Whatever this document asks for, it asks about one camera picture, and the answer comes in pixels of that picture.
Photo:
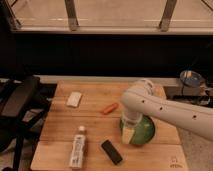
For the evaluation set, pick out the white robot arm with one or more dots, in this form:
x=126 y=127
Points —
x=139 y=100

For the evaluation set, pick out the round blue-grey dish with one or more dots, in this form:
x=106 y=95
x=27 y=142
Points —
x=191 y=78

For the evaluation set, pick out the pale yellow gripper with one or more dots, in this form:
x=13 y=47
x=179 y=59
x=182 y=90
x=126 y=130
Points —
x=127 y=134

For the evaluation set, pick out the green bowl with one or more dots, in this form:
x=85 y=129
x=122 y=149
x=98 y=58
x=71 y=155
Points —
x=144 y=131

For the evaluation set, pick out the white squeeze bottle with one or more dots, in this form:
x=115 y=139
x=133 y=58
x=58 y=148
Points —
x=76 y=158

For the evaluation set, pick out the orange carrot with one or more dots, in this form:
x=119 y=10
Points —
x=110 y=108

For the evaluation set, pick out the white sponge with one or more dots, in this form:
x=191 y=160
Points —
x=74 y=99

